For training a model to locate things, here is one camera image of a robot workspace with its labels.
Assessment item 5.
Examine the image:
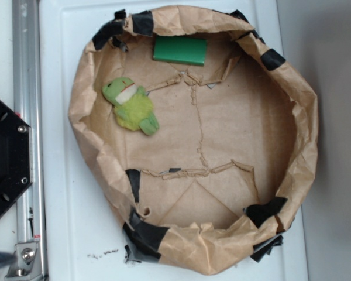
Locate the green plush frog toy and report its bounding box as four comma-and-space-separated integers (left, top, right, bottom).
102, 77, 160, 136

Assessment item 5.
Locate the brown paper bag tray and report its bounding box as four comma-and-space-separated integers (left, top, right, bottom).
68, 5, 318, 275

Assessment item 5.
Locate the green rectangular block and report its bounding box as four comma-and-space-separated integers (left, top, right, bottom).
153, 36, 207, 66

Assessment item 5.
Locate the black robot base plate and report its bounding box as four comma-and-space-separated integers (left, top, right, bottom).
0, 100, 32, 219

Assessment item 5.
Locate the metal corner bracket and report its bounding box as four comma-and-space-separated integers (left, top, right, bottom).
5, 242, 43, 280

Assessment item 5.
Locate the aluminium extrusion rail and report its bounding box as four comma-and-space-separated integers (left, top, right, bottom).
12, 1, 48, 280

